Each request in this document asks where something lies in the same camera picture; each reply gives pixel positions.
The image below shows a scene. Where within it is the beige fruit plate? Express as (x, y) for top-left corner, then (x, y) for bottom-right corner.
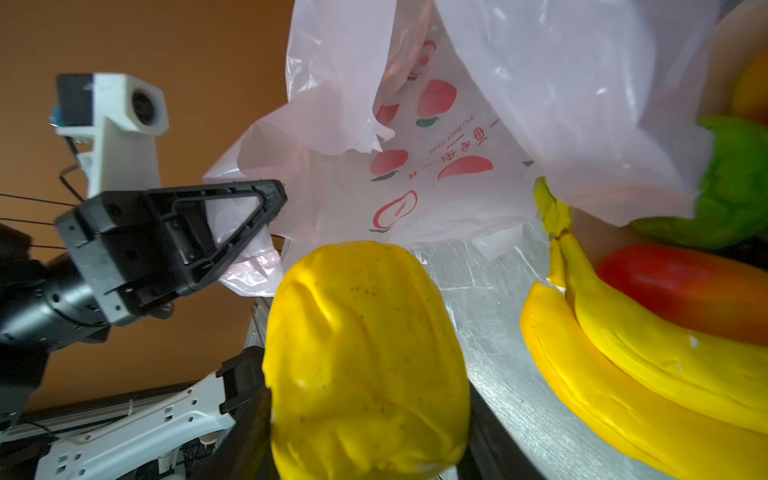
(573, 1), (767, 264)

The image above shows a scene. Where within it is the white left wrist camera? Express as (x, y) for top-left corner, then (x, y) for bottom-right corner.
(50, 73), (170, 198)

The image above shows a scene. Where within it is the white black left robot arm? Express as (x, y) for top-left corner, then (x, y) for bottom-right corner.
(1, 180), (287, 479)

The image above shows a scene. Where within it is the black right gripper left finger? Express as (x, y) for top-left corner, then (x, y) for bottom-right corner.
(202, 386), (273, 480)

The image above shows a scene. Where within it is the yellow banana bunch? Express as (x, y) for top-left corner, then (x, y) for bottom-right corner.
(520, 179), (767, 479)

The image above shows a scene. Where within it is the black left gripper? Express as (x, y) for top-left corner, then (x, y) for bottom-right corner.
(53, 180), (287, 327)

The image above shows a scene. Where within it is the orange green mango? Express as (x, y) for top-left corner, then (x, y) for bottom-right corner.
(730, 50), (768, 126)

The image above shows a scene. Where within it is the pink plastic bag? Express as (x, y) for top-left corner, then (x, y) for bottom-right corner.
(206, 1), (720, 296)

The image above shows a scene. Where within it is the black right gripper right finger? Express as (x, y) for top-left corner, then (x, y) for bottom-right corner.
(458, 384), (534, 480)

